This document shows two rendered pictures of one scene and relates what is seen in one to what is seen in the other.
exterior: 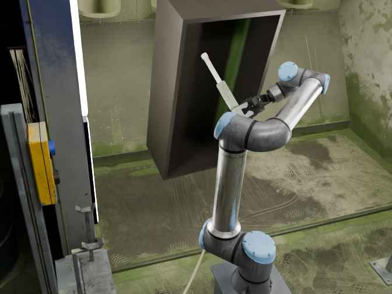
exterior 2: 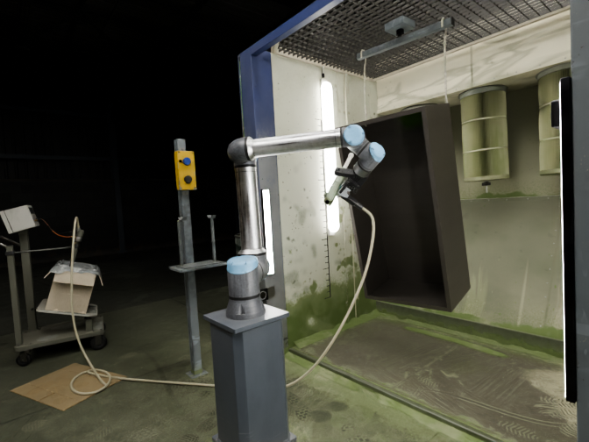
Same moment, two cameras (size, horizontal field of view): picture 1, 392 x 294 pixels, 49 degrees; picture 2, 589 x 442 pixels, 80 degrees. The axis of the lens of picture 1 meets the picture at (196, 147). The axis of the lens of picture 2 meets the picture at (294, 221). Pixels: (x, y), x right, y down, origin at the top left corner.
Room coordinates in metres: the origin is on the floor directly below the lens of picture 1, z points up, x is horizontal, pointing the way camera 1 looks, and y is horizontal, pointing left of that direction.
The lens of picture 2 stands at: (1.04, -1.99, 1.17)
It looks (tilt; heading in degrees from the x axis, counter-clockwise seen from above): 3 degrees down; 72
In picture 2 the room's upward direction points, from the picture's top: 3 degrees counter-clockwise
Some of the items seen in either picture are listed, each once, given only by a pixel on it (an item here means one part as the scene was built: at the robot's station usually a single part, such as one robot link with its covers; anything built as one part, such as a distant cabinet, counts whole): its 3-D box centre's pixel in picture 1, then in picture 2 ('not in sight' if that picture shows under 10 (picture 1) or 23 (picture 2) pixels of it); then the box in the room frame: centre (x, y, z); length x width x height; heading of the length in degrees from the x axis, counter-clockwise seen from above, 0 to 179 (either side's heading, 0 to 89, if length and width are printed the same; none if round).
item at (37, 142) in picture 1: (42, 164); (185, 170); (1.11, 0.50, 1.42); 0.12 x 0.06 x 0.26; 21
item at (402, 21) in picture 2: not in sight; (400, 25); (2.49, -0.01, 2.27); 0.14 x 0.14 x 0.05; 21
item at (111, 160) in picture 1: (226, 143); (539, 344); (3.31, -0.28, 0.11); 2.70 x 0.02 x 0.13; 111
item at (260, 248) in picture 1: (255, 254); (244, 274); (1.32, -0.30, 0.83); 0.17 x 0.15 x 0.18; 62
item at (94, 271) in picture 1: (87, 254); (197, 240); (1.15, 0.40, 0.95); 0.26 x 0.15 x 0.32; 21
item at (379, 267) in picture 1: (389, 270); not in sight; (2.01, -1.39, 0.01); 0.20 x 0.20 x 0.01; 21
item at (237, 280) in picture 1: (253, 275); (244, 303); (1.32, -0.31, 0.69); 0.19 x 0.19 x 0.10
